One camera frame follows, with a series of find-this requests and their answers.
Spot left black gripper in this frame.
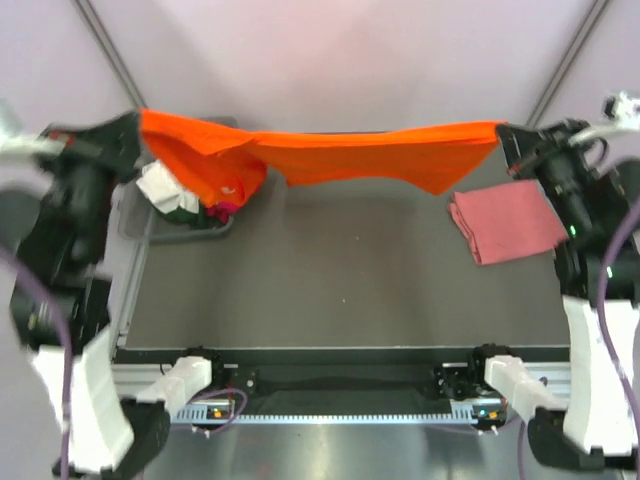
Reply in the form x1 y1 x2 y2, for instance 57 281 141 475
27 111 139 271

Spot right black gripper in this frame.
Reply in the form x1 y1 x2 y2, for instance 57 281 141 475
495 120 599 238

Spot orange t shirt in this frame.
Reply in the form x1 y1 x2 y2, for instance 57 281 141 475
140 109 498 207

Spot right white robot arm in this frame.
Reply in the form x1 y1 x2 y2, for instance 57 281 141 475
466 91 639 472

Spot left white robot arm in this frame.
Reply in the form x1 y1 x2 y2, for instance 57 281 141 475
1 109 227 479

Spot white t shirt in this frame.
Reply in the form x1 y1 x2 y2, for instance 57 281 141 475
136 160 200 214

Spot folded pink t shirt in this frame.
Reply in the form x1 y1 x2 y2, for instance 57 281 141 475
448 181 567 266

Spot grey plastic bin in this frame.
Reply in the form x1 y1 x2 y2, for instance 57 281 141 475
117 146 235 244

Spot dark green t shirt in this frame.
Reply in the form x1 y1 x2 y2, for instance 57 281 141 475
158 206 223 230

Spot magenta t shirt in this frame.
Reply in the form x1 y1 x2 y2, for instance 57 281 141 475
205 202 240 224

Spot left aluminium frame post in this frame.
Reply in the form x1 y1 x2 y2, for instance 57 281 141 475
71 0 147 108

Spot aluminium frame post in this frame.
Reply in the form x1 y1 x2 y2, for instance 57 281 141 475
525 0 614 127
71 0 147 108

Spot right aluminium frame post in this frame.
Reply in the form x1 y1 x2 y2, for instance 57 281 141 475
525 0 614 127

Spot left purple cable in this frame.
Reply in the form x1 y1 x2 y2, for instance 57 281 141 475
0 244 249 480

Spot purple cable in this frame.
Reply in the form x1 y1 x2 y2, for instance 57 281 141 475
514 154 640 480
0 244 249 480

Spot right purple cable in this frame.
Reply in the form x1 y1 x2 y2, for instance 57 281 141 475
514 154 640 480

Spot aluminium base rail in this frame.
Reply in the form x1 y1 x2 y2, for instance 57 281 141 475
112 364 172 397

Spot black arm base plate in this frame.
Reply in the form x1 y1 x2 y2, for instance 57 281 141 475
221 347 489 416

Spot slotted grey cable duct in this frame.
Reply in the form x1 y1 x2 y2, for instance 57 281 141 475
169 402 506 426

